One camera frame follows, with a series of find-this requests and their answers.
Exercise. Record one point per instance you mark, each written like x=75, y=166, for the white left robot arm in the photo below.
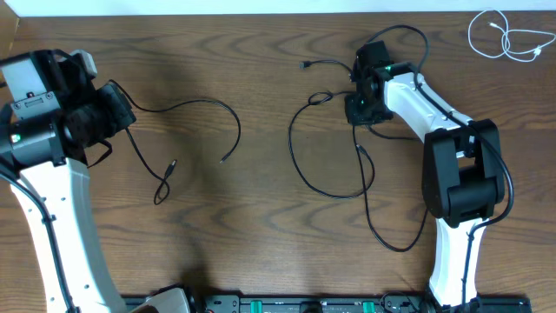
x=55, y=114

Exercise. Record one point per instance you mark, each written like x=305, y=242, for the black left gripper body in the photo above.
x=120, y=107

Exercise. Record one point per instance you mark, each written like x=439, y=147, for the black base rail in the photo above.
x=391, y=302

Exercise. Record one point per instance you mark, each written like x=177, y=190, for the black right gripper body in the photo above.
x=360, y=111

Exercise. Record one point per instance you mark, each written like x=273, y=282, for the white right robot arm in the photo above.
x=462, y=180

